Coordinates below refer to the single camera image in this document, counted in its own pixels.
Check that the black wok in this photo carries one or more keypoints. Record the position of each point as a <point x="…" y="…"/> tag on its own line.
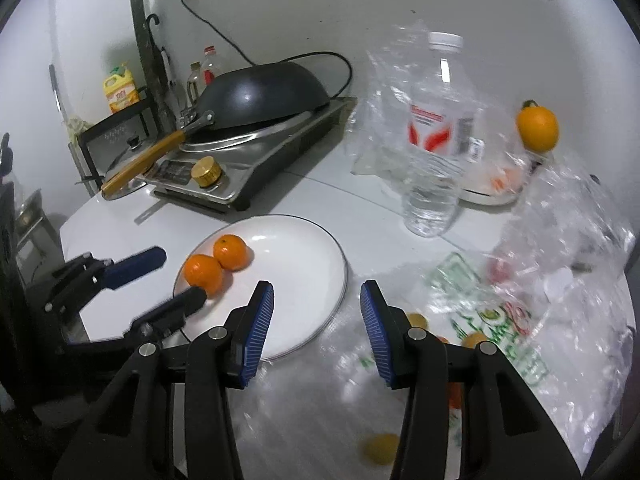
<point x="257" y="94"/>

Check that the oil bottle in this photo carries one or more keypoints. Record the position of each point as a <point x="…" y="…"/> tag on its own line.
<point x="194" y="84"/>

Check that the crumpled clear plastic bag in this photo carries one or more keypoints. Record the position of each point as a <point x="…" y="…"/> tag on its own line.
<point x="561" y="254"/>

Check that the steel induction cooker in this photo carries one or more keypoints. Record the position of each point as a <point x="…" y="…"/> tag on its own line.
<point x="248" y="161"/>

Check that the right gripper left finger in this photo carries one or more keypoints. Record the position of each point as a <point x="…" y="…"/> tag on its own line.
<point x="248" y="327"/>

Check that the orange fruit with stem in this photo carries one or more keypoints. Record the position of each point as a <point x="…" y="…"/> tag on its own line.
<point x="538" y="127"/>

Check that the yellow-green longan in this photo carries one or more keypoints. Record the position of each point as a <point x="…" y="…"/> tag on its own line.
<point x="472" y="340"/>
<point x="380" y="449"/>
<point x="417" y="320"/>

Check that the white round plate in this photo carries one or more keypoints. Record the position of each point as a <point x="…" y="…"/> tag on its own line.
<point x="304" y="264"/>

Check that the red label sauce bottle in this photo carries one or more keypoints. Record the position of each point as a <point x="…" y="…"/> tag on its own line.
<point x="211" y="65"/>

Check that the orange mandarin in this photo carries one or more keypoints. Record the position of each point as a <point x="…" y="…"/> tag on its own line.
<point x="205" y="272"/>
<point x="231" y="252"/>

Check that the printed plastic bag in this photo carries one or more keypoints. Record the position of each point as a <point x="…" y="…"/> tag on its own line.
<point x="578" y="381"/>

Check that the glass pot lid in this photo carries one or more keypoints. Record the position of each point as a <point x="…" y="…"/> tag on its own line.
<point x="125" y="164"/>

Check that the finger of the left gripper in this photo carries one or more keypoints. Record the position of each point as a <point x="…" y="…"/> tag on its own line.
<point x="165" y="319"/>
<point x="121" y="273"/>

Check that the clear water bottle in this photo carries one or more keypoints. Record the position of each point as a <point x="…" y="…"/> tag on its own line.
<point x="442" y="106"/>

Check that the yellow detergent bottle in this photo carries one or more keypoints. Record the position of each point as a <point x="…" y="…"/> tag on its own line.
<point x="120" y="89"/>

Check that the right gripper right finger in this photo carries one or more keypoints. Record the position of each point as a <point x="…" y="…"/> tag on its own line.
<point x="393" y="340"/>

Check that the clear plastic bag back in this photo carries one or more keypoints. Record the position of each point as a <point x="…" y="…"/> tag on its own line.
<point x="378" y="126"/>

